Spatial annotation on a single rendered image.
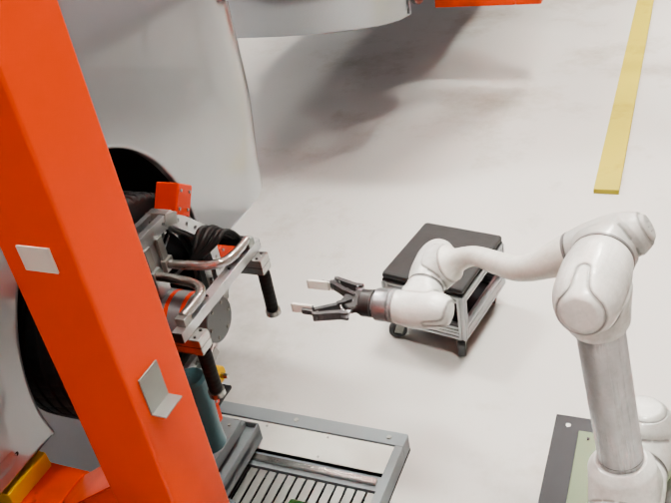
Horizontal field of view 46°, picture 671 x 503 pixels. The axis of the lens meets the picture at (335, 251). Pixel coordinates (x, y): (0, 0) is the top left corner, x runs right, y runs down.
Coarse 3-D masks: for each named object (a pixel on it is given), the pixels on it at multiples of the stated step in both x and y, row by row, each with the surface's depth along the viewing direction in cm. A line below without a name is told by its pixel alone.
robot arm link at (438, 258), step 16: (432, 240) 221; (560, 240) 176; (416, 256) 218; (432, 256) 213; (448, 256) 211; (464, 256) 207; (480, 256) 200; (496, 256) 194; (512, 256) 189; (528, 256) 183; (544, 256) 178; (560, 256) 175; (416, 272) 213; (432, 272) 212; (448, 272) 211; (496, 272) 193; (512, 272) 187; (528, 272) 183; (544, 272) 180
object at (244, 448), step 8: (224, 416) 283; (248, 424) 279; (256, 424) 277; (248, 432) 277; (256, 432) 276; (240, 440) 275; (248, 440) 271; (256, 440) 277; (232, 448) 272; (240, 448) 272; (248, 448) 272; (256, 448) 277; (232, 456) 269; (240, 456) 267; (248, 456) 272; (224, 464) 267; (232, 464) 263; (240, 464) 267; (224, 472) 264; (232, 472) 263; (240, 472) 268; (224, 480) 258; (232, 480) 263; (232, 488) 264
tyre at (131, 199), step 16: (128, 192) 221; (144, 192) 222; (144, 208) 218; (32, 320) 198; (32, 336) 199; (32, 352) 200; (48, 352) 198; (32, 368) 202; (48, 368) 200; (32, 384) 206; (48, 384) 204; (48, 400) 211; (64, 400) 206; (64, 416) 223
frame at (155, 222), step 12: (144, 216) 214; (156, 216) 214; (168, 216) 214; (180, 216) 219; (144, 228) 212; (156, 228) 210; (168, 228) 222; (180, 228) 220; (192, 228) 225; (144, 240) 205; (192, 240) 235; (216, 252) 238; (204, 276) 242; (216, 276) 240; (228, 288) 246; (216, 348) 242; (192, 360) 239; (216, 360) 244
